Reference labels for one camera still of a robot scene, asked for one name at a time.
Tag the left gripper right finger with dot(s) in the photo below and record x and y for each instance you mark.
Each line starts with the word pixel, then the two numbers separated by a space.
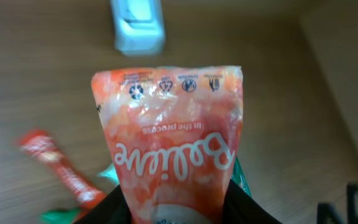
pixel 239 208

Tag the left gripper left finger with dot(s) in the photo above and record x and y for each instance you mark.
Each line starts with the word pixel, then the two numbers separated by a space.
pixel 113 209

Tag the teal wet wipes pack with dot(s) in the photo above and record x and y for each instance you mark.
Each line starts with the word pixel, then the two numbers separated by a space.
pixel 237 176

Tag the red sauce bottle green cap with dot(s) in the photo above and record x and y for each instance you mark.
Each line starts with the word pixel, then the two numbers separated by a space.
pixel 63 216

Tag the small red box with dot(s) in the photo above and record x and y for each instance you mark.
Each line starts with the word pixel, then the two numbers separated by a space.
pixel 173 135

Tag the red sachet stick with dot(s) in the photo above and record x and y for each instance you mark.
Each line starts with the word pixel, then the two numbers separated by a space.
pixel 41 146

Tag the white barcode scanner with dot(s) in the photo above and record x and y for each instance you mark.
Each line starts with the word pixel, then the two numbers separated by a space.
pixel 138 27

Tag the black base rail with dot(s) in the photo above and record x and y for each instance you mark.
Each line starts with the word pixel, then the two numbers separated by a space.
pixel 326 213

